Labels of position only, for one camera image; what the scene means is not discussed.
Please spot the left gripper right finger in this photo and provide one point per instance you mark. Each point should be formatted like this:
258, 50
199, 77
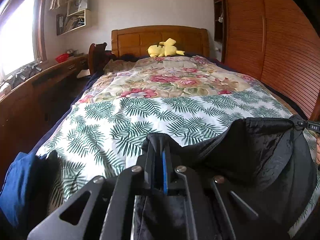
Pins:
173, 184

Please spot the palm leaf bedspread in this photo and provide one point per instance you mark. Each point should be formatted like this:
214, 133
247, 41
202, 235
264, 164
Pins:
102, 138

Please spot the blue cloth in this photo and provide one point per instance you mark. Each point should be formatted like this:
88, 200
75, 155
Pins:
16, 198

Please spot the floral quilt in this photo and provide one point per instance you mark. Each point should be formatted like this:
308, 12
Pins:
165, 77

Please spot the dark grey jacket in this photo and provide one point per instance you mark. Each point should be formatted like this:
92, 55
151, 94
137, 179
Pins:
267, 159

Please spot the person's right hand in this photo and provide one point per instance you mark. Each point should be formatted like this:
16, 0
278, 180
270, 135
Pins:
318, 150

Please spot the white wall shelf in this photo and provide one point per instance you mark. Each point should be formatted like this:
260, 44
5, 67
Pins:
76, 15

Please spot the wooden desk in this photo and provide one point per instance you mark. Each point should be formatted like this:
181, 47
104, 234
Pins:
31, 109

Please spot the red bowl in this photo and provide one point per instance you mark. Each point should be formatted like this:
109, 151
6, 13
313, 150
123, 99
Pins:
62, 58

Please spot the dark wooden chair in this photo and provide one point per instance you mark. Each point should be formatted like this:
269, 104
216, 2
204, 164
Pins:
98, 57

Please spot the wooden headboard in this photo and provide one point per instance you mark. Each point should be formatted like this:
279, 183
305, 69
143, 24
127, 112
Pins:
136, 40

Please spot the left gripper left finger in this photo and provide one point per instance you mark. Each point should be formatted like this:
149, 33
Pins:
150, 162

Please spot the yellow plush toy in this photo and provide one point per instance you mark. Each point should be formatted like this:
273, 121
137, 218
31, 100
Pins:
165, 49

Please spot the wooden louvred wardrobe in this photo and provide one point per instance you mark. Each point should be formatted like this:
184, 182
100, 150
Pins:
274, 42

